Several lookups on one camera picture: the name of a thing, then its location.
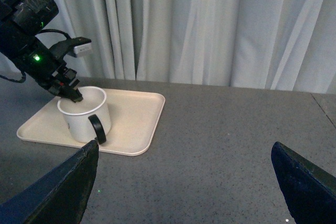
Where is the grey pleated curtain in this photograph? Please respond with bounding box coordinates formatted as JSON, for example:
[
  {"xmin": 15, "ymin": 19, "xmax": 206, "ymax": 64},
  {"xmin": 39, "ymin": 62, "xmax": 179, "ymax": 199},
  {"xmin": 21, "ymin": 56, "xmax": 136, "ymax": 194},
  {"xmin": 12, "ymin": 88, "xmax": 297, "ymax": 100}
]
[{"xmin": 0, "ymin": 0, "xmax": 336, "ymax": 94}]

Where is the white mug black handle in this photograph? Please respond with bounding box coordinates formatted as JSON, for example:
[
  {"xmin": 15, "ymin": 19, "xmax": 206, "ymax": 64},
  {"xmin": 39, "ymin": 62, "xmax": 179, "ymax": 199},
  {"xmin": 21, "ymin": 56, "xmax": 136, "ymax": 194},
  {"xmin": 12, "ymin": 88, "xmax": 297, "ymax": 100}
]
[{"xmin": 57, "ymin": 86, "xmax": 112, "ymax": 144}]

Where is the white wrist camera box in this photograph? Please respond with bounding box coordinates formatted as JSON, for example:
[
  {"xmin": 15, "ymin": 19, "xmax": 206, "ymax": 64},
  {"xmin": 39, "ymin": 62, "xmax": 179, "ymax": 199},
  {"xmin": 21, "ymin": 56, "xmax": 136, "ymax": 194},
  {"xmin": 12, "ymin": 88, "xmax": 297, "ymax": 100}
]
[{"xmin": 73, "ymin": 42, "xmax": 92, "ymax": 58}]

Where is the right gripper dark blue left finger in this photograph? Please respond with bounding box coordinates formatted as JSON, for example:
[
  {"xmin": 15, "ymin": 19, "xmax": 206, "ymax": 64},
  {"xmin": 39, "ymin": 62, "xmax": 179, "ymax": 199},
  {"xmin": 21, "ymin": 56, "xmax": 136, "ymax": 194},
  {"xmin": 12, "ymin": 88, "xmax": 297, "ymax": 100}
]
[{"xmin": 1, "ymin": 140, "xmax": 99, "ymax": 223}]

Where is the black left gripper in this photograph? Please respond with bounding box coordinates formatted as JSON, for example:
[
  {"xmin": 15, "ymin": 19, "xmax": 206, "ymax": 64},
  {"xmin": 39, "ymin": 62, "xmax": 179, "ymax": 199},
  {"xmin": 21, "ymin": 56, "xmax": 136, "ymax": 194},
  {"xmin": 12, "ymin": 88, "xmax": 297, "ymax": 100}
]
[{"xmin": 11, "ymin": 38, "xmax": 83, "ymax": 102}]

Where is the beige rectangular tray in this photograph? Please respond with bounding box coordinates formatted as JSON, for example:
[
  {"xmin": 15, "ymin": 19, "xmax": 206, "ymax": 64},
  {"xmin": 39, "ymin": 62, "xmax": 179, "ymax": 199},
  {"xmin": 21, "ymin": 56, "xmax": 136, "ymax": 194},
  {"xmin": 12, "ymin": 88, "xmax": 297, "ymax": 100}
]
[{"xmin": 16, "ymin": 89, "xmax": 165, "ymax": 156}]

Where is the right gripper dark blue right finger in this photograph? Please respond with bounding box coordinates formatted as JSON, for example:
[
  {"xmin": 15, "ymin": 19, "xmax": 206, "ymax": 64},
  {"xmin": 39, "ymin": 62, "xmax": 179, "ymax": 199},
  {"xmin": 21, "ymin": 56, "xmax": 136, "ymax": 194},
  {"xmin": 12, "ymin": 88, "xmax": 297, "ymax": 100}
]
[{"xmin": 271, "ymin": 142, "xmax": 335, "ymax": 223}]

